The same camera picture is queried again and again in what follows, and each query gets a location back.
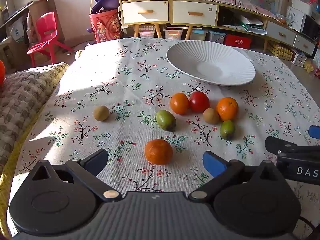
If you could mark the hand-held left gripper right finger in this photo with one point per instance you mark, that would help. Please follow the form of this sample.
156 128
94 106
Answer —
212 162

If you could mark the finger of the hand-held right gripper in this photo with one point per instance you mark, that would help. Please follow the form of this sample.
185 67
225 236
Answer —
287 147
314 132

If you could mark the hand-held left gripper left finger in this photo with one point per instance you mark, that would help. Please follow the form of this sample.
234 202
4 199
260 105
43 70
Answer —
96 160

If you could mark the small green mango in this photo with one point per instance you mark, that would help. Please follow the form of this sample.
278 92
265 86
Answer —
227 129

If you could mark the brown kiwi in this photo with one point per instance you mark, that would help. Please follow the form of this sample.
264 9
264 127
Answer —
211 116
101 113

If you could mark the orange tangerine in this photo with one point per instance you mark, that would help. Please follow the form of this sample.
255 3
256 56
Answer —
158 151
227 108
179 103

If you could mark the large green mango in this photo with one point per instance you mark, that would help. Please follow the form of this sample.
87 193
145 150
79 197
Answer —
166 120

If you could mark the white ribbed plate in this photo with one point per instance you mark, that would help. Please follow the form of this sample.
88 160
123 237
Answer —
200 55

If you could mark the red tomato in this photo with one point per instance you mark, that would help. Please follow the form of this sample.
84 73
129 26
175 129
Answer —
199 101

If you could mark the yellow snack bag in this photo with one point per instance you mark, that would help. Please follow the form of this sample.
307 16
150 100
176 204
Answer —
310 65

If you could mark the white printed carton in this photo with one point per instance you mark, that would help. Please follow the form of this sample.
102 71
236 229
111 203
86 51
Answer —
298 59

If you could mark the white low cabinet drawer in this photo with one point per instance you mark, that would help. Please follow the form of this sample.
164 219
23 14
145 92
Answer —
281 33
304 45

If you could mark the stack of yellow blocks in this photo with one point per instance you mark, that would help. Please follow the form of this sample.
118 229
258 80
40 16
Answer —
279 50

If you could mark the woven cushion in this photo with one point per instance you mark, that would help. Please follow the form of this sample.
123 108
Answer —
22 97

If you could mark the floral tablecloth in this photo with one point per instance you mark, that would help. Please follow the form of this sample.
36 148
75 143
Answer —
125 67

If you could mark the white appliance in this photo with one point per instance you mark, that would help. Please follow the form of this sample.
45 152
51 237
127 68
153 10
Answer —
295 18

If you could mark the red crate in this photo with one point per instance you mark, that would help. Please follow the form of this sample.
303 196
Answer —
237 41

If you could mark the green white bag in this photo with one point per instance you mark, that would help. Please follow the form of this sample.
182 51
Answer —
252 26

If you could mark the white lidded box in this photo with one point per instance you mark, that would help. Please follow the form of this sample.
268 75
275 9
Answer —
302 6

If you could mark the long low cabinet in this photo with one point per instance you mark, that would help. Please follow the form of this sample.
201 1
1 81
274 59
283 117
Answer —
257 17

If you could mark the clear storage box blue lid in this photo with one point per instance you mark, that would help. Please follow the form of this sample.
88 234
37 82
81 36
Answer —
198 34

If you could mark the orange round object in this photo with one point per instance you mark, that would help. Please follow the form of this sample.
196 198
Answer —
1 72

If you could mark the red printed toy bin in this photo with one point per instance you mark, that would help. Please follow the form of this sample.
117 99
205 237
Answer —
107 26

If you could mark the clear storage box pink label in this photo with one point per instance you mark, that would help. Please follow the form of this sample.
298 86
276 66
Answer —
146 32

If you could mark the pink plastic chair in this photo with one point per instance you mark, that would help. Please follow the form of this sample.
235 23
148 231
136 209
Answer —
46 30

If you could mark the black box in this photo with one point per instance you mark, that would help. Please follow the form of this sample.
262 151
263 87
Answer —
226 16

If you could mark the pink lace cloth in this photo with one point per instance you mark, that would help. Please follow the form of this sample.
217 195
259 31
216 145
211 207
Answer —
225 0

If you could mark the wooden bookshelf desk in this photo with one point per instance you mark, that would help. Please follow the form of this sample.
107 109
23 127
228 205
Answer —
37 5

